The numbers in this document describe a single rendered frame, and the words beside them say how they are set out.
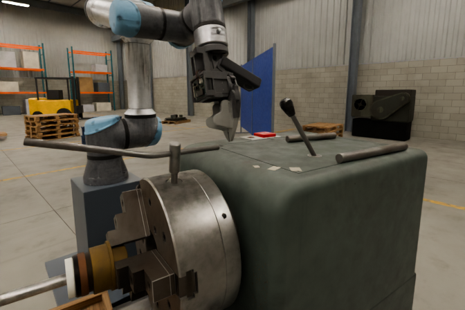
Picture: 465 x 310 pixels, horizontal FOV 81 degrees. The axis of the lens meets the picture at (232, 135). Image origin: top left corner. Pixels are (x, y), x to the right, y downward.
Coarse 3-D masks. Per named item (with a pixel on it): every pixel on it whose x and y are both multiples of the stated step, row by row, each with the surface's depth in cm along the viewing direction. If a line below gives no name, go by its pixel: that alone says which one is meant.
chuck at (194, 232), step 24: (144, 192) 59; (168, 192) 52; (192, 192) 54; (168, 216) 48; (192, 216) 50; (144, 240) 63; (168, 240) 48; (192, 240) 47; (216, 240) 50; (168, 264) 49; (192, 264) 46; (216, 264) 49; (216, 288) 49
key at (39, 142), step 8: (24, 144) 39; (32, 144) 40; (40, 144) 40; (48, 144) 41; (56, 144) 42; (64, 144) 42; (72, 144) 43; (80, 144) 44; (96, 152) 45; (104, 152) 46; (112, 152) 47; (120, 152) 47; (128, 152) 48; (136, 152) 49; (144, 152) 50; (152, 152) 51; (160, 152) 52; (168, 152) 52; (184, 152) 54; (192, 152) 55
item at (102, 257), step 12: (96, 252) 51; (108, 252) 51; (120, 252) 53; (84, 264) 49; (96, 264) 49; (108, 264) 50; (84, 276) 48; (96, 276) 48; (108, 276) 49; (84, 288) 48; (96, 288) 49; (108, 288) 50
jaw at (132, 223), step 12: (132, 192) 60; (132, 204) 59; (120, 216) 57; (132, 216) 58; (144, 216) 59; (120, 228) 56; (132, 228) 57; (144, 228) 58; (108, 240) 55; (120, 240) 55; (132, 240) 56
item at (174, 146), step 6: (174, 144) 52; (180, 144) 53; (174, 150) 52; (180, 150) 53; (174, 156) 53; (180, 156) 54; (174, 162) 53; (174, 168) 54; (174, 174) 54; (174, 180) 55
